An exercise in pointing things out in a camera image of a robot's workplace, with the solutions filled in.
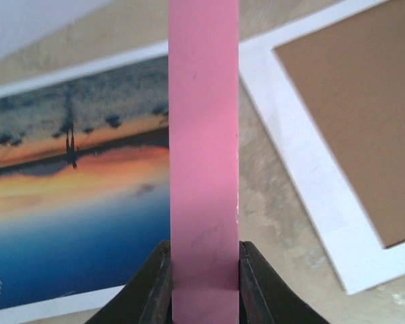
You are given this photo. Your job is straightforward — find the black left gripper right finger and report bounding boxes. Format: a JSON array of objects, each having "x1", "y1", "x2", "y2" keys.
[{"x1": 239, "y1": 241, "x2": 328, "y2": 324}]

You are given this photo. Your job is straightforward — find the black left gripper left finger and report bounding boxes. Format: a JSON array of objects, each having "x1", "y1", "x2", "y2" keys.
[{"x1": 86, "y1": 240, "x2": 173, "y2": 324}]

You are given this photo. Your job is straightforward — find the sunset landscape photo print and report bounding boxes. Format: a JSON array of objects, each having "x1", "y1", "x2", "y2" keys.
[{"x1": 0, "y1": 42, "x2": 169, "y2": 311}]

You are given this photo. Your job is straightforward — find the pink wooden picture frame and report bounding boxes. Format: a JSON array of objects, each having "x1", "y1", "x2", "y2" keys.
[{"x1": 168, "y1": 1, "x2": 239, "y2": 323}]

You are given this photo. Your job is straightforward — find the white mat board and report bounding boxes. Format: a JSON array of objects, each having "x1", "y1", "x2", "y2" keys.
[{"x1": 239, "y1": 1, "x2": 405, "y2": 294}]

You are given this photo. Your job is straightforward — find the brown cardboard backing board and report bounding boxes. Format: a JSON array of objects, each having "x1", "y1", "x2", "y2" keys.
[{"x1": 276, "y1": 0, "x2": 405, "y2": 248}]

